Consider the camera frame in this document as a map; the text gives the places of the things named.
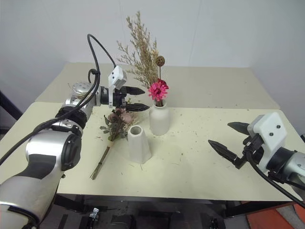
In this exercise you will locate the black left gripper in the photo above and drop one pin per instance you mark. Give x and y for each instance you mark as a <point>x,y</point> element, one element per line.
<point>118,97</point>

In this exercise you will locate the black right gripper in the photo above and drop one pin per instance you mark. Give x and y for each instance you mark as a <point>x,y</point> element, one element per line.
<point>253,145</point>

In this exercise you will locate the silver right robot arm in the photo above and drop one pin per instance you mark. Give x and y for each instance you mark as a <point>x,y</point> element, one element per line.
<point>291,162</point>

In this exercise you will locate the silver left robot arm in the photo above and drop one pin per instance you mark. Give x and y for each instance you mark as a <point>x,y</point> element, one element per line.
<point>50,143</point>

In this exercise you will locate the dried grass bouquet pink flower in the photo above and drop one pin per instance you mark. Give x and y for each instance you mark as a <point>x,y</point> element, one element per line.
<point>143,55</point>

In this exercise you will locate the round white bottle vase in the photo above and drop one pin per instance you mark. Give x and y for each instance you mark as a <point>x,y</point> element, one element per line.
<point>159,119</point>

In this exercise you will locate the faded pink rose bouquet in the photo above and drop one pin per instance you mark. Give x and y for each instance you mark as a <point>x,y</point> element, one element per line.
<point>118,124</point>

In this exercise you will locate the tapered white angular vase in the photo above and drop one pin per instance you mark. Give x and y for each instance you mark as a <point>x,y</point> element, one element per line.
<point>138,146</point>

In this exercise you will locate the orange red mat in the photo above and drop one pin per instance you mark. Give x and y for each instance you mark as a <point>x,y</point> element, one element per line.
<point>274,218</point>

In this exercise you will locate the small silver metal clip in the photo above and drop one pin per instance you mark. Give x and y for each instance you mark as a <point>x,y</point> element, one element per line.
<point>94,212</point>

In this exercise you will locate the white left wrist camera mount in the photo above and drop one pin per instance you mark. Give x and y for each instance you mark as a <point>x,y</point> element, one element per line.
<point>116,77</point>

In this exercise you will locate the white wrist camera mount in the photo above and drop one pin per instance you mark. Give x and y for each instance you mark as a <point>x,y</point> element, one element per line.
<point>116,77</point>
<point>268,133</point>

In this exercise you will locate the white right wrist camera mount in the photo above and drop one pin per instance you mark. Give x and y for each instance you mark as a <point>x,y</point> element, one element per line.
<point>268,133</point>

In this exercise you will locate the black table frame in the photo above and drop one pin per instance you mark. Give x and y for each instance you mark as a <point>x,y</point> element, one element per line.
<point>152,200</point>

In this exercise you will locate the black side frame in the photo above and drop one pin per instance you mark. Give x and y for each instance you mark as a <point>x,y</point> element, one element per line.
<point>9,109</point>

